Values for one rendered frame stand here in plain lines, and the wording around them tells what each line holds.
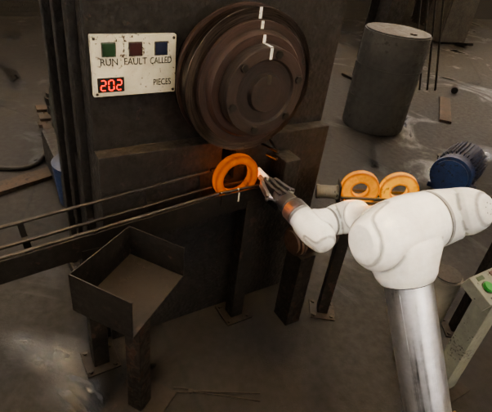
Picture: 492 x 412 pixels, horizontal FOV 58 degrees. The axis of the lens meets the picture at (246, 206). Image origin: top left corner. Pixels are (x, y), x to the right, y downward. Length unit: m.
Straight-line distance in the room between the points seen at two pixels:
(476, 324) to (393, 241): 1.03
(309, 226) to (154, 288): 0.53
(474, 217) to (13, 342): 1.78
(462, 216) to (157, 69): 0.98
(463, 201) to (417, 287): 0.20
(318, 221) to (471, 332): 0.76
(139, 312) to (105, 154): 0.52
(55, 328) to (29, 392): 0.31
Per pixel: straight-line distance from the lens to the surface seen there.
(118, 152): 1.53
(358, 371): 2.08
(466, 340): 1.94
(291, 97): 1.49
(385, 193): 1.86
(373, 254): 0.89
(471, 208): 1.01
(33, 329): 2.16
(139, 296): 1.38
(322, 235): 1.44
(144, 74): 1.47
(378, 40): 4.12
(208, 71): 1.38
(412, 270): 0.93
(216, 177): 1.60
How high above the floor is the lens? 1.57
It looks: 33 degrees down
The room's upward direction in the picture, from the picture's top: 8 degrees clockwise
